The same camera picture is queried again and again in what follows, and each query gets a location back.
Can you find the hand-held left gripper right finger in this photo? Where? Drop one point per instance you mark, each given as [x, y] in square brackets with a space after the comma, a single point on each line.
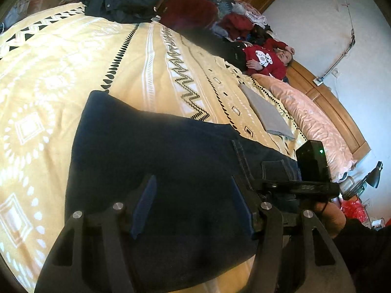
[243, 203]

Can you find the dark red cloth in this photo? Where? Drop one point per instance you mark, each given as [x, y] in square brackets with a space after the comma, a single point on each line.
[189, 10]

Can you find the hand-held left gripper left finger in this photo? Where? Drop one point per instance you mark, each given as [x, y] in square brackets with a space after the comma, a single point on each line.
[143, 207]

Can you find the wooden headboard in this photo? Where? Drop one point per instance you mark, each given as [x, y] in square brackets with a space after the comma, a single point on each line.
[333, 110]

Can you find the red plastic bag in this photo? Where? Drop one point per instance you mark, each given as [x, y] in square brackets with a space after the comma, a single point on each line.
[354, 210]

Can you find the black cloth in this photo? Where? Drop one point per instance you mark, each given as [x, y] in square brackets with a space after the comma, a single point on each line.
[213, 47]

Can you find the pile of mixed clothes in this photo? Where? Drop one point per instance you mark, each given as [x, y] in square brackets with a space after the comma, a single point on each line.
[241, 18]

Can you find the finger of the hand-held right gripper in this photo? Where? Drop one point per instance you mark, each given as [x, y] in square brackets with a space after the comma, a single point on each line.
[262, 187]

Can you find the pink quilt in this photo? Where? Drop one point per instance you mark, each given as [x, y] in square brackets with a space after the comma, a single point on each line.
[308, 122]

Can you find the white wall socket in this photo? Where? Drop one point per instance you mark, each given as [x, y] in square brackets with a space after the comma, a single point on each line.
[318, 81]

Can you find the black desk lamp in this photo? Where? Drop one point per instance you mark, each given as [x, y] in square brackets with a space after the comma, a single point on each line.
[374, 175]

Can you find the yellow patterned bedsheet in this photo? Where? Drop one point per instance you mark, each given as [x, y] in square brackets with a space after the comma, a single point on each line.
[91, 67]

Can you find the black jacket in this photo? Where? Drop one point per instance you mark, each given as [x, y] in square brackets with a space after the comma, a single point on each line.
[122, 0]

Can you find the dark blue pants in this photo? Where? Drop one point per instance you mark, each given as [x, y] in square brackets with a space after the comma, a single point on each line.
[158, 158]

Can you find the grey folded cloth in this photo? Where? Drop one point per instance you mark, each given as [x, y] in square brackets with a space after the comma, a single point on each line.
[265, 113]

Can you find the person's right hand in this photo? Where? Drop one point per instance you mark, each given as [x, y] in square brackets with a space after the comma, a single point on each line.
[331, 218]

